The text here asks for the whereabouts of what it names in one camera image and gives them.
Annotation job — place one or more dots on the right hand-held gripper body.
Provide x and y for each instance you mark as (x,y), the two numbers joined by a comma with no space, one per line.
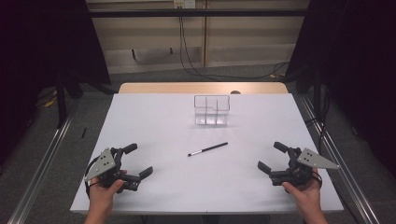
(311,160)

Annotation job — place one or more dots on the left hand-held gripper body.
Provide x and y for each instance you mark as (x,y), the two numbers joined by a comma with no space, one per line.
(102,163)

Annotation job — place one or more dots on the black pen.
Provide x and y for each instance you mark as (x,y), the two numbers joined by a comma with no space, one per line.
(208,149)

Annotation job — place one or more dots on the clear plastic organizer box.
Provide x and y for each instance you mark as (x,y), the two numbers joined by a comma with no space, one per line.
(211,110)

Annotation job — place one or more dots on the person's left hand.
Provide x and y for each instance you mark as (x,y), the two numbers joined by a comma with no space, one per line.
(102,194)

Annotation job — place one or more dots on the person's right hand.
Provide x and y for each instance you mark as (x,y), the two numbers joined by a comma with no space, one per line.
(306,196)

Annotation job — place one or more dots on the small black floor item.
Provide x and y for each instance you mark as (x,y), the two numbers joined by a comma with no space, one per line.
(83,132)

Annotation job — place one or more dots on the white table cover sheet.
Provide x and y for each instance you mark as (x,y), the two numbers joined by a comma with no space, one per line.
(199,180)

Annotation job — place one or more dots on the round brown table grommet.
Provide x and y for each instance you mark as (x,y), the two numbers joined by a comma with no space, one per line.
(235,92)

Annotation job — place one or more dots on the wooden table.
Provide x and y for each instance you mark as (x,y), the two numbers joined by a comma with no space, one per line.
(174,87)

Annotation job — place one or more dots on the black curtain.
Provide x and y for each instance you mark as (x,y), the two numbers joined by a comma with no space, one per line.
(358,62)
(37,62)

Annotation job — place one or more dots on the black horizontal metal bar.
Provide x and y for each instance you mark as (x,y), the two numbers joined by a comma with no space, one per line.
(199,12)

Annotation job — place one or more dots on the aluminium floor rail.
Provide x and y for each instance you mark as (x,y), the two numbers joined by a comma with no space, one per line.
(40,174)
(339,155)

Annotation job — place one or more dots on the black metal stand post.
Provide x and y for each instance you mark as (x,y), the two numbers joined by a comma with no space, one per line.
(61,102)
(317,93)

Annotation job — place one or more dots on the white wall socket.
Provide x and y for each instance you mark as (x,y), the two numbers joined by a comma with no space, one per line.
(184,3)

